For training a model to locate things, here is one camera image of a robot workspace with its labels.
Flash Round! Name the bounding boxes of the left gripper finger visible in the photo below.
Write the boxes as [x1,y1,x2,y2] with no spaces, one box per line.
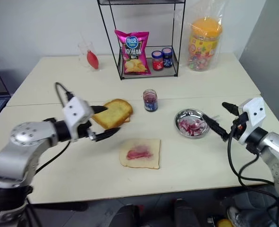
[95,127,121,143]
[91,105,110,114]

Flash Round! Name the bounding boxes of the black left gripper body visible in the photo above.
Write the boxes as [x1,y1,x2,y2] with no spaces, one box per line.
[77,106,99,142]

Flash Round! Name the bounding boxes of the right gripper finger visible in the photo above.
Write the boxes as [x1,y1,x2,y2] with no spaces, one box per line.
[202,114,230,142]
[221,102,240,116]

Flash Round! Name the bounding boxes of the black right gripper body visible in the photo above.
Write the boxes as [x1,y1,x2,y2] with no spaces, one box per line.
[229,112,250,140]

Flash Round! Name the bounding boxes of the white bread slice with jam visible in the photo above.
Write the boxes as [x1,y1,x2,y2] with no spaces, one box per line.
[119,138,161,170]

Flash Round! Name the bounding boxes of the toasted bread slice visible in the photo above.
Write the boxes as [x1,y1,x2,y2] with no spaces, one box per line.
[91,98,133,130]

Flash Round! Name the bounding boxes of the open glass jam jar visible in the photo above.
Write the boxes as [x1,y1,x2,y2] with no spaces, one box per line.
[143,89,158,113]

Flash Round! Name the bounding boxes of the red lid jar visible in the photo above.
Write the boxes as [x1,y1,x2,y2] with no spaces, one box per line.
[151,51,164,71]

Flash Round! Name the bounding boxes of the blue lid jar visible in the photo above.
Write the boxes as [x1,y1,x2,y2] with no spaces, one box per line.
[162,47,173,69]

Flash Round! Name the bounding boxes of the round metal plate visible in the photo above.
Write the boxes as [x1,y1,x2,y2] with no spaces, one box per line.
[174,108,211,138]

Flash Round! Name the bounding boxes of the red rubber bulb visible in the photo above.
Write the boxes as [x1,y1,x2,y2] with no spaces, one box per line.
[86,49,100,70]

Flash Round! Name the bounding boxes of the pink potato chips bag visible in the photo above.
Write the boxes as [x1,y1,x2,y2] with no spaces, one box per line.
[114,29,152,76]

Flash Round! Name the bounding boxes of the clear glass cup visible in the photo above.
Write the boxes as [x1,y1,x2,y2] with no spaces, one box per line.
[77,42,100,71]

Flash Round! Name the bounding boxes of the candy jar with orange lid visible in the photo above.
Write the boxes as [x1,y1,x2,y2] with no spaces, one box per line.
[187,17,223,71]

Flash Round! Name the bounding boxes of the dark rounded shape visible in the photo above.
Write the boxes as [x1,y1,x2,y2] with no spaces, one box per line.
[173,198,201,227]

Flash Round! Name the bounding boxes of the grey sneaker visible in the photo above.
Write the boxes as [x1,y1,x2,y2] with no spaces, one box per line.
[226,206,246,227]

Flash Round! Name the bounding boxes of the small yellow object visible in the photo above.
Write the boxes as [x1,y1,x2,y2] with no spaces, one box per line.
[217,218,233,227]

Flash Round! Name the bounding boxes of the candy jar in plastic bag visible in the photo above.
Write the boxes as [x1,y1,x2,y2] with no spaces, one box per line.
[174,0,225,72]

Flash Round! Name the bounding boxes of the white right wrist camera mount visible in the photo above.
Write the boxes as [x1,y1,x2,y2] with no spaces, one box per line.
[237,96,265,145]

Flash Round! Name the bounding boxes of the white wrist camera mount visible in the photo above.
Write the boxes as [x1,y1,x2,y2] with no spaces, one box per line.
[237,96,265,145]
[61,96,95,142]

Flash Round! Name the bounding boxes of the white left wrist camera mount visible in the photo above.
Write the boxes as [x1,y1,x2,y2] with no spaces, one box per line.
[61,96,95,142]

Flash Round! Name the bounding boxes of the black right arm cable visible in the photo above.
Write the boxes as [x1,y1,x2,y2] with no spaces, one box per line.
[227,126,279,227]

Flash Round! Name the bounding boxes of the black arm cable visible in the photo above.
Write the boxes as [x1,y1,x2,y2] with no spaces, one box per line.
[32,82,74,175]
[227,126,279,227]

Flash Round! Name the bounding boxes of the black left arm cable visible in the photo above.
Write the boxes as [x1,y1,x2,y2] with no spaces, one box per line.
[32,82,74,175]

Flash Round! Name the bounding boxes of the black wire shelf rack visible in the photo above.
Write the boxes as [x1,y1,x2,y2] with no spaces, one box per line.
[97,0,186,80]

